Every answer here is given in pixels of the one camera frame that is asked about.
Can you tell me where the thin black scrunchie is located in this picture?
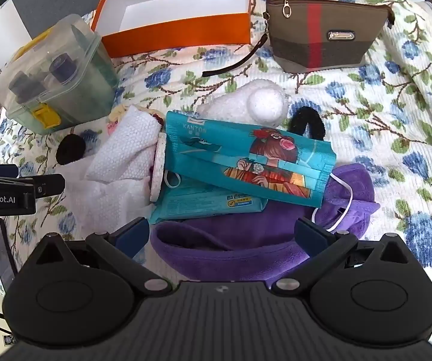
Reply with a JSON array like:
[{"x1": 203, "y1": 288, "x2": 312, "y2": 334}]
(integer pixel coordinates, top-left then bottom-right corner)
[{"x1": 287, "y1": 106, "x2": 326, "y2": 142}]

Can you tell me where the teal wipes packet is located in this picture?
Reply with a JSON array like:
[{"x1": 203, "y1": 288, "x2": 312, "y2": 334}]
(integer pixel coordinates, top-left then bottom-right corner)
[{"x1": 149, "y1": 186, "x2": 269, "y2": 223}]

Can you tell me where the chunky black scrunchie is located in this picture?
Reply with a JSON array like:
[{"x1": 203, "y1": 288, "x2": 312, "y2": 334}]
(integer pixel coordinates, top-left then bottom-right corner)
[{"x1": 56, "y1": 134, "x2": 87, "y2": 165}]

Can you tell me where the floral blanket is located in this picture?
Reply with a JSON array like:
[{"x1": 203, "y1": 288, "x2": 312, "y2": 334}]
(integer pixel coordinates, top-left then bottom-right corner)
[{"x1": 0, "y1": 0, "x2": 432, "y2": 324}]

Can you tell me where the white fluffy sock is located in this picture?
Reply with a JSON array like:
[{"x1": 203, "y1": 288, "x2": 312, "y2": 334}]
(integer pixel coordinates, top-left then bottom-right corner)
[{"x1": 196, "y1": 79, "x2": 290, "y2": 128}]

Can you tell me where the purple fleece cloth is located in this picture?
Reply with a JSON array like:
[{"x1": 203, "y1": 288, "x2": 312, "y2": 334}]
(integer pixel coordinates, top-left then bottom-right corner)
[{"x1": 150, "y1": 162, "x2": 381, "y2": 282}]

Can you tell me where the orange cardboard box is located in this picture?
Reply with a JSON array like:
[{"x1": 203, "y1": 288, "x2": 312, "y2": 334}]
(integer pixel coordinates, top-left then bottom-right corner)
[{"x1": 90, "y1": 0, "x2": 253, "y2": 59}]

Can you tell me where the teal printed face mask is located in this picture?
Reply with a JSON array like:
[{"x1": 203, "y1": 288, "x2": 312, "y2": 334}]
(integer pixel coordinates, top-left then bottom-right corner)
[{"x1": 163, "y1": 111, "x2": 354, "y2": 231}]

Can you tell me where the brown pouch with red stripe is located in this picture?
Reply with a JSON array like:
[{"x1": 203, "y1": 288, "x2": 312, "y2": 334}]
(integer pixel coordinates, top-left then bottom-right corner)
[{"x1": 203, "y1": 0, "x2": 396, "y2": 78}]

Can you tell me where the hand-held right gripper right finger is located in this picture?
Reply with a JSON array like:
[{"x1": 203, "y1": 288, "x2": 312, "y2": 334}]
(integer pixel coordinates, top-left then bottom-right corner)
[{"x1": 270, "y1": 217, "x2": 412, "y2": 295}]

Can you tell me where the cream scrunchie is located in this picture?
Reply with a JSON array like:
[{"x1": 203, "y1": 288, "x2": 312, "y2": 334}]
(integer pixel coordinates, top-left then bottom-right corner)
[{"x1": 107, "y1": 105, "x2": 131, "y2": 132}]

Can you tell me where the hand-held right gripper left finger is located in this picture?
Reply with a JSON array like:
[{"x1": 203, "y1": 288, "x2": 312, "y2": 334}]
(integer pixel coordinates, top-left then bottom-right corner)
[{"x1": 32, "y1": 217, "x2": 173, "y2": 295}]

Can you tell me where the white waffle cloth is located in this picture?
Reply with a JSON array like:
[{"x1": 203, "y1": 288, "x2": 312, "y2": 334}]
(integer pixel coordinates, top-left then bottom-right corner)
[{"x1": 64, "y1": 105, "x2": 163, "y2": 221}]

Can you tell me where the clear plastic storage box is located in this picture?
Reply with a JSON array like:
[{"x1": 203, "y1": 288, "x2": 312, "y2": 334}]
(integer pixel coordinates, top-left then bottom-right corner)
[{"x1": 0, "y1": 14, "x2": 120, "y2": 135}]

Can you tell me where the white round cotton pad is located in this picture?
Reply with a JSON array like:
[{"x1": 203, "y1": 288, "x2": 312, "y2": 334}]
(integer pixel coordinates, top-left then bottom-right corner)
[{"x1": 150, "y1": 132, "x2": 169, "y2": 202}]

